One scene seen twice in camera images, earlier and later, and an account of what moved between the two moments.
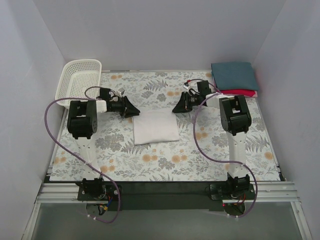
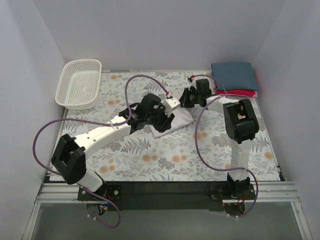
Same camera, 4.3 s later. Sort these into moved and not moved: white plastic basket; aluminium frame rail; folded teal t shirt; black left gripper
Moved: black left gripper
Not moved: folded teal t shirt; white plastic basket; aluminium frame rail
